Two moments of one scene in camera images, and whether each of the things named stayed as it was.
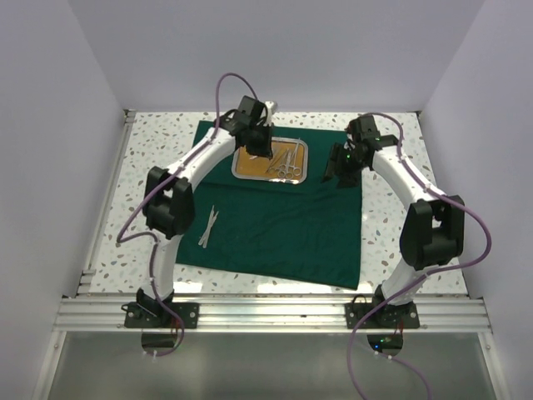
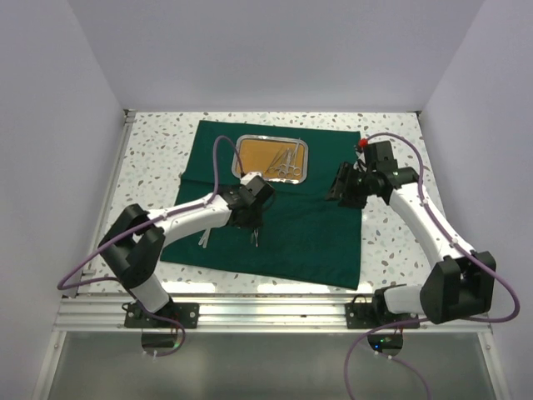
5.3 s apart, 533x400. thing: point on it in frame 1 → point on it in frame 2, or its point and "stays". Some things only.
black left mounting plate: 154,315 stays
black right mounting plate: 383,316 stays
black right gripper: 335,167 → 342,184
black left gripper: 266,149 → 252,223
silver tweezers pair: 208,227 stays
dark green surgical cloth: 309,232 stays
